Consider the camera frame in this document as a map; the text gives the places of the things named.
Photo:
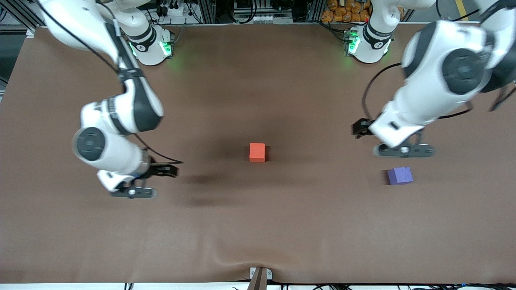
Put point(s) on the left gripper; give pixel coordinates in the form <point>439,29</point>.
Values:
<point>361,127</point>

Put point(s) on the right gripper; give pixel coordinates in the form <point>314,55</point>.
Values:
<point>158,170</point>

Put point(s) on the orange foam block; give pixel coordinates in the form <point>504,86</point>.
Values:
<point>257,153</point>

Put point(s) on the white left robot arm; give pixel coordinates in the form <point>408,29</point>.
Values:
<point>427,92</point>

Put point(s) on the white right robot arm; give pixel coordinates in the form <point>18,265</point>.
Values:
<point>117,157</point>

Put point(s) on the purple foam block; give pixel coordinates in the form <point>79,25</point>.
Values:
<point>400,176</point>

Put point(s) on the brown table mat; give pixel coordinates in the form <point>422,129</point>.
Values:
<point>258,100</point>

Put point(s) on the bag of oranges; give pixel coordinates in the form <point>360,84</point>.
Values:
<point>344,12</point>

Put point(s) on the white terminal block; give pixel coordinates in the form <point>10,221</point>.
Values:
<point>270,19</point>

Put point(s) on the brown wooden strip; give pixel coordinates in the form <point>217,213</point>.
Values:
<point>258,282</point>

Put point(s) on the white power strip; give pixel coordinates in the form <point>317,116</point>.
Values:
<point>171,11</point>

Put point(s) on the aluminium frame post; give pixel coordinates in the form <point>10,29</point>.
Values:
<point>207,11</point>
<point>315,10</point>

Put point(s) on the metal clamp bracket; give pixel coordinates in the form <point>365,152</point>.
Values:
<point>269,274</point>

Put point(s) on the white corner bracket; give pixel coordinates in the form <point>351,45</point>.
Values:
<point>31,33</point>

